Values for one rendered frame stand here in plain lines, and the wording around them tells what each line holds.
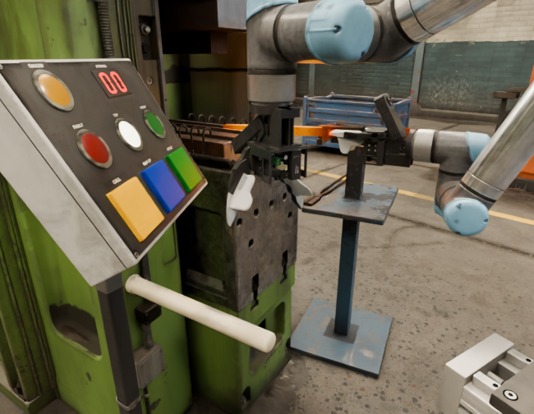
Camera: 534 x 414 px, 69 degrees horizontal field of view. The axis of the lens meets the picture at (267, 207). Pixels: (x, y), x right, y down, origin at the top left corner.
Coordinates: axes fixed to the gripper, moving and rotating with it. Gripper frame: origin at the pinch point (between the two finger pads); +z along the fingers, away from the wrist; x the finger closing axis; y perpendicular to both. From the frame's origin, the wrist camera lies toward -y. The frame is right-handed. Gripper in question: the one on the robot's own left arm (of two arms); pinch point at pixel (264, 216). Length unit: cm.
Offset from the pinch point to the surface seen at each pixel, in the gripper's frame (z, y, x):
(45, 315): 53, -75, -40
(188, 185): -5.3, -9.0, -10.6
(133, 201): -8.5, 3.3, -23.0
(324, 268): 93, -102, 105
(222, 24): -34, -41, 13
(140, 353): 53, -39, -18
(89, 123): -18.3, -3.4, -25.9
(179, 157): -9.5, -13.0, -10.4
